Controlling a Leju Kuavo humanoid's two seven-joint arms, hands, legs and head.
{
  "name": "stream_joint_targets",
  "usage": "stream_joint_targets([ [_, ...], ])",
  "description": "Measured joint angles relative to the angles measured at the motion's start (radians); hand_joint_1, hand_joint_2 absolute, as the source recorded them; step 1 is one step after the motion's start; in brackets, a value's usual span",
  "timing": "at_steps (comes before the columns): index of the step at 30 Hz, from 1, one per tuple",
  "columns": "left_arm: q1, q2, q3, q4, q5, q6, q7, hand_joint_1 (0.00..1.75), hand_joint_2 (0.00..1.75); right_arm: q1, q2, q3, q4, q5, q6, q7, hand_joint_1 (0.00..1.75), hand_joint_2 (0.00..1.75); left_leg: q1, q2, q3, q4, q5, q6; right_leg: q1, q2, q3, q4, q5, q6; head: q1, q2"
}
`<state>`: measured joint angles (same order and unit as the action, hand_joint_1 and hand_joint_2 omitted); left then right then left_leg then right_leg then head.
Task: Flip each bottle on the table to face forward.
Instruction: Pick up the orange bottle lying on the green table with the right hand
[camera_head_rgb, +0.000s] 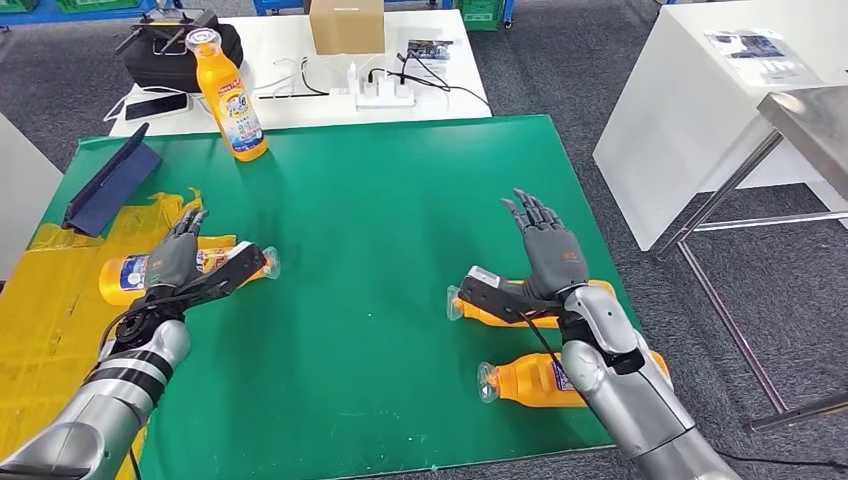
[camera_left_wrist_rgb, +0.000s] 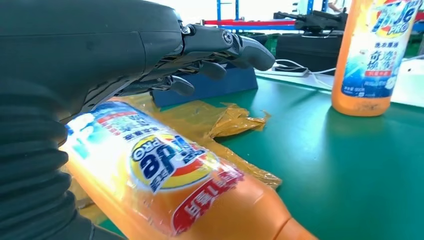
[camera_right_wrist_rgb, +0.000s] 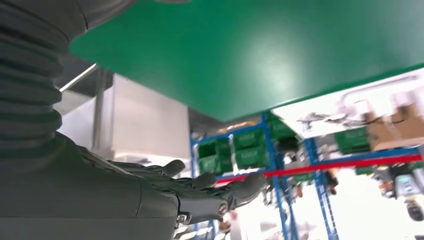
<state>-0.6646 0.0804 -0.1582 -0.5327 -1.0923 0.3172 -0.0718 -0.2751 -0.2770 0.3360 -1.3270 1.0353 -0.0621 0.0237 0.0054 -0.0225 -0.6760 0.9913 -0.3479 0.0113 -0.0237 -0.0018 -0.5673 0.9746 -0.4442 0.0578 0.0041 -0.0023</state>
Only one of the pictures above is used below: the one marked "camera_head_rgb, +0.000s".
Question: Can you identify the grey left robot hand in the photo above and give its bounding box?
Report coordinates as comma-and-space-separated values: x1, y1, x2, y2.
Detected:
142, 208, 210, 293

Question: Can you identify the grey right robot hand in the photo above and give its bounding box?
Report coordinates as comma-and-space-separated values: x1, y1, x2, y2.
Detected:
500, 188, 591, 303

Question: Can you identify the orange detergent bottle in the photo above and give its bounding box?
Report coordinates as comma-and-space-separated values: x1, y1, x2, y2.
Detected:
445, 278, 617, 331
185, 27, 270, 163
476, 351, 672, 409
97, 245, 282, 307

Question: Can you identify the dark blue tablet case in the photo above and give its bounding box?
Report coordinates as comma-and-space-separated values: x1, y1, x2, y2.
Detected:
61, 122, 164, 238

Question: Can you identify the yellow taped cardboard sheet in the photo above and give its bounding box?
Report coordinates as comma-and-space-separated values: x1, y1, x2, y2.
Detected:
0, 188, 238, 480

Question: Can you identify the black smartphone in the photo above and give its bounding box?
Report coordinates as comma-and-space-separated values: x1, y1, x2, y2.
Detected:
124, 92, 190, 123

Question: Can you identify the black carrying case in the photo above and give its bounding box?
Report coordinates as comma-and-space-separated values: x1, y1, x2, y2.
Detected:
123, 23, 245, 94

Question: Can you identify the white panel-sided table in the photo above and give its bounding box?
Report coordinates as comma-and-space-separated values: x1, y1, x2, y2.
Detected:
592, 0, 848, 253

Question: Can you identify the white flat block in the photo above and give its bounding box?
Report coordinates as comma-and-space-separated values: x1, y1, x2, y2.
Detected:
252, 94, 359, 127

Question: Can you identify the white power strip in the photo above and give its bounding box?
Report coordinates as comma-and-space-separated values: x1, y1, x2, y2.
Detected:
355, 79, 417, 111

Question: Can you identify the grey drone remote controller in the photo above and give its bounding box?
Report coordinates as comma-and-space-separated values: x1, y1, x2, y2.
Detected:
114, 7, 220, 58

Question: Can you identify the printed leaflet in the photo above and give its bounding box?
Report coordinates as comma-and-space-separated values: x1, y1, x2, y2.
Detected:
401, 39, 456, 84

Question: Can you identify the white rectangular table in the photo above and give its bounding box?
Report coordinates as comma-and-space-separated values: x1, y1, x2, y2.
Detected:
107, 9, 494, 138

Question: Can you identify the blue shelf rack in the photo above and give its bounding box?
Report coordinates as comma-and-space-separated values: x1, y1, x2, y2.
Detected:
0, 0, 187, 32
251, 0, 517, 30

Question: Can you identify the stainless steel table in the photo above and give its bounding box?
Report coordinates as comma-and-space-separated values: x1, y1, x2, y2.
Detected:
652, 84, 848, 435

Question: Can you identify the printed paper sheet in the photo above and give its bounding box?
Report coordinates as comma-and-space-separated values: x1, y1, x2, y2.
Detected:
703, 28, 826, 87

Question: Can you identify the brown cardboard box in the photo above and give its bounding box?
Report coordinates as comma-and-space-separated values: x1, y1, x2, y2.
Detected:
309, 0, 386, 56

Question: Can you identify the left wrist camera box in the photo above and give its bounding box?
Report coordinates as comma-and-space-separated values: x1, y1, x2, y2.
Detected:
175, 241, 268, 313

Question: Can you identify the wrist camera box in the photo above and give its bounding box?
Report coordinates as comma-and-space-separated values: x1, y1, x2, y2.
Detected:
457, 266, 564, 326
175, 241, 268, 313

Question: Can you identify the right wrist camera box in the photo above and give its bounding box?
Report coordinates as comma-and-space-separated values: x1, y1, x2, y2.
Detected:
457, 266, 564, 326

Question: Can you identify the white cable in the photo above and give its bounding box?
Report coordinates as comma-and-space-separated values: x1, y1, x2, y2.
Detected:
103, 57, 311, 125

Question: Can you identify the thin black cable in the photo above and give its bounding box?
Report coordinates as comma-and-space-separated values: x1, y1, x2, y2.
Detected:
256, 57, 332, 101

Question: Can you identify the black power cable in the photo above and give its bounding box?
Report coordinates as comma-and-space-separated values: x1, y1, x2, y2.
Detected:
365, 52, 494, 116

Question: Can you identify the black floor cable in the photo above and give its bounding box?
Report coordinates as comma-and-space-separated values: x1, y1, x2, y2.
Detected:
718, 450, 848, 470

